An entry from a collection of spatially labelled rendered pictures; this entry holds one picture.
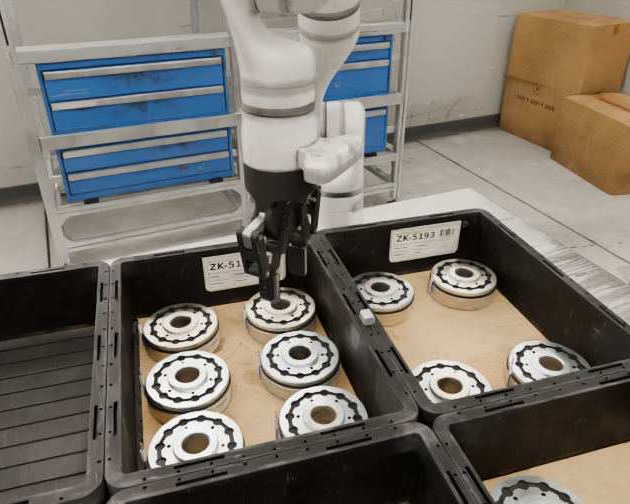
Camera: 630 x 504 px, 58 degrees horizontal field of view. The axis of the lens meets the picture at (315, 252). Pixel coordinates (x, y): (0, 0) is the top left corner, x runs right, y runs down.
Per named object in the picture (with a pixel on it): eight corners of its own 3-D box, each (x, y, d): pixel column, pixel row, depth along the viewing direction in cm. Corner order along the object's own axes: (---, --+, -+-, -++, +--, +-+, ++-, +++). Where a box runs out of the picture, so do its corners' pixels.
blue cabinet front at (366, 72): (250, 171, 267) (242, 46, 238) (384, 149, 292) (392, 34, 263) (252, 173, 265) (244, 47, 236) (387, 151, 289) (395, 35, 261)
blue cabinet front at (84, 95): (68, 201, 239) (34, 63, 211) (233, 174, 264) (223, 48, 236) (68, 203, 237) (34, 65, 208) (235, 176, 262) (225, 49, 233)
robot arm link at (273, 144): (326, 188, 51) (326, 120, 48) (222, 166, 55) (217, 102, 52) (367, 155, 58) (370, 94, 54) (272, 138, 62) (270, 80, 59)
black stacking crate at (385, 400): (125, 326, 87) (112, 262, 82) (311, 294, 95) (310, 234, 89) (128, 571, 55) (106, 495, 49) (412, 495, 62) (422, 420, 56)
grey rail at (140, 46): (8, 60, 212) (4, 47, 210) (401, 29, 271) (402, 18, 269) (7, 66, 205) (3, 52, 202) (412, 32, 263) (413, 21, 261)
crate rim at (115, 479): (113, 272, 83) (110, 258, 81) (311, 243, 90) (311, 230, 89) (108, 510, 50) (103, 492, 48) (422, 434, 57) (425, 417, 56)
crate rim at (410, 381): (311, 243, 90) (311, 230, 89) (480, 219, 97) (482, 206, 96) (423, 434, 57) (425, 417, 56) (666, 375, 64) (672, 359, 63)
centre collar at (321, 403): (298, 406, 66) (297, 402, 66) (338, 399, 67) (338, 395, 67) (307, 438, 62) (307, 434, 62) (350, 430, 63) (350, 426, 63)
